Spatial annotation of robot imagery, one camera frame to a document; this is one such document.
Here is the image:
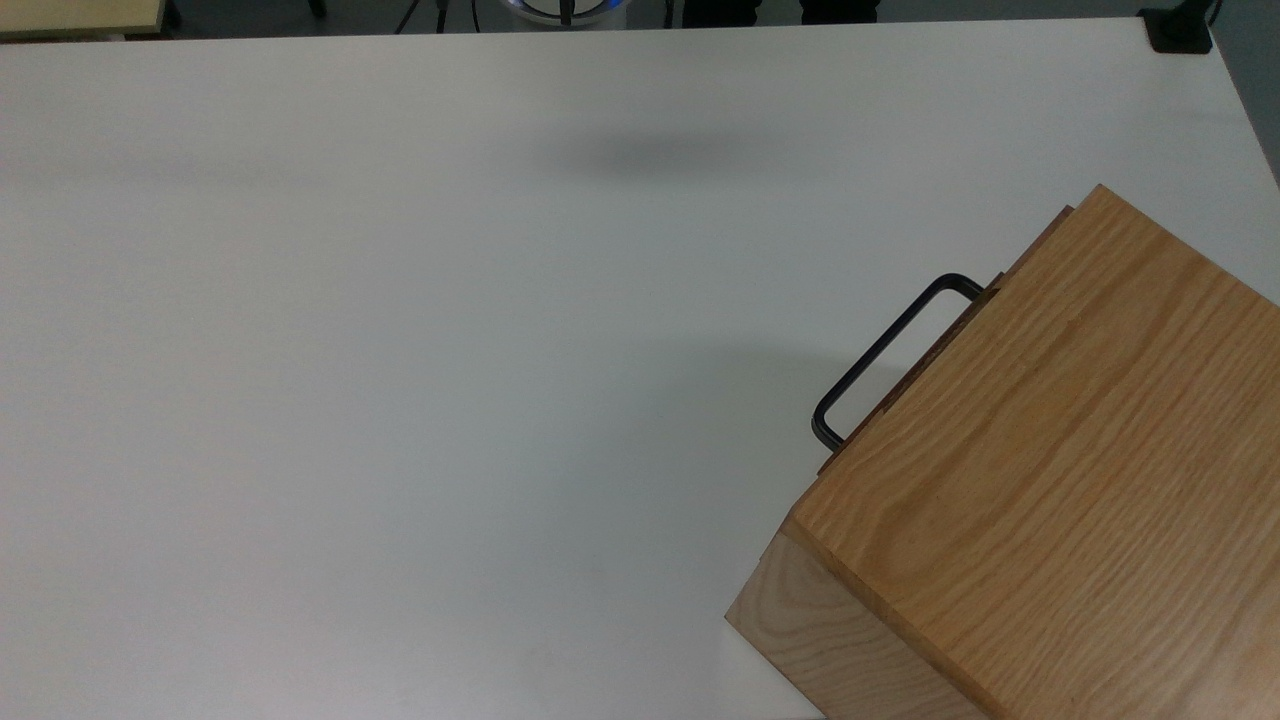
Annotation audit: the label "black metal drawer handle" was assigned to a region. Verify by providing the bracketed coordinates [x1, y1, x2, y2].
[811, 273, 992, 453]

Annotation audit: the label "wooden drawer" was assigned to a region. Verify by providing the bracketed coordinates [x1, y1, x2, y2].
[815, 204, 1077, 477]

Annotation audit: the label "light wooden drawer cabinet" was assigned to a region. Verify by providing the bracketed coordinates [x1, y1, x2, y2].
[725, 183, 1280, 720]

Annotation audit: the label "black equipment block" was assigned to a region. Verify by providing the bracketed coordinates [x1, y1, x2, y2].
[680, 0, 763, 28]
[798, 0, 881, 25]

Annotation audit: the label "black tripod legs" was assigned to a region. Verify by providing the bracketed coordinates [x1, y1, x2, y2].
[393, 0, 483, 35]

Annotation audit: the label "beige wooden side table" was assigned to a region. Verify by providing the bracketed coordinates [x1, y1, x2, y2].
[0, 0, 167, 42]

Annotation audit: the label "black table clamp mount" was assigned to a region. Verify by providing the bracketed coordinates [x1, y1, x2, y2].
[1138, 0, 1223, 55]

